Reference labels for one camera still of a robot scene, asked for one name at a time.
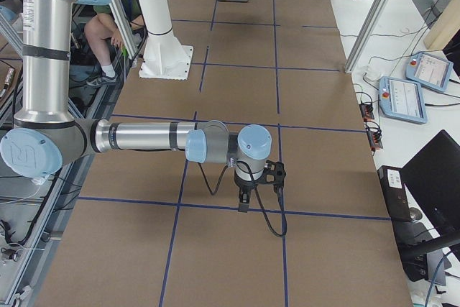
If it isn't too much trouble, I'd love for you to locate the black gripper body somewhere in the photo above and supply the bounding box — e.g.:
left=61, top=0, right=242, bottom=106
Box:
left=234, top=177, right=266, bottom=199

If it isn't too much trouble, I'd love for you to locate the orange black usb hub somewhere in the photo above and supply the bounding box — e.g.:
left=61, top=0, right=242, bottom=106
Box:
left=359, top=103, right=374, bottom=122

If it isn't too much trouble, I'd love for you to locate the black box device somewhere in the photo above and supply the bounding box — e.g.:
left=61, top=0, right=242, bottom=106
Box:
left=377, top=165, right=422, bottom=223

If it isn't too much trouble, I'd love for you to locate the near blue teach pendant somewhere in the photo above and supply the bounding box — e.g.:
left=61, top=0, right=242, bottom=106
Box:
left=379, top=76, right=428, bottom=124

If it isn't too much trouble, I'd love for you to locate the blue teach pendant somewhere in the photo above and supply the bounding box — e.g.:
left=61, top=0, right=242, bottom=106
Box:
left=405, top=52, right=454, bottom=93
left=379, top=76, right=428, bottom=124

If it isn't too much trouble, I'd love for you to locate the person in green shirt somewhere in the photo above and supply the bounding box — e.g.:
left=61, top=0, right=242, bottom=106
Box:
left=84, top=0, right=144, bottom=88

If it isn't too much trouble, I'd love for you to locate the far blue teach pendant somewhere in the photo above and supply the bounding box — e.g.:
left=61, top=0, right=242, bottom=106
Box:
left=405, top=52, right=454, bottom=93

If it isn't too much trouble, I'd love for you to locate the black monitor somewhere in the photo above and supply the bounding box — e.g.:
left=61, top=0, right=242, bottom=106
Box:
left=401, top=129, right=459, bottom=234

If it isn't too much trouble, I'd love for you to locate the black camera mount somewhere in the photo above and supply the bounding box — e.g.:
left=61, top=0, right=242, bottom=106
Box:
left=264, top=160, right=286, bottom=188

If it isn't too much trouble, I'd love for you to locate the aluminium frame post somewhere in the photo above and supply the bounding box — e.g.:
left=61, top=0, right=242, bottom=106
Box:
left=344, top=0, right=389, bottom=73

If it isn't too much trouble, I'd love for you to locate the white pedestal column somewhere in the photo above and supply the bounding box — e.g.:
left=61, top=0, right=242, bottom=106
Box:
left=138, top=0, right=193, bottom=81

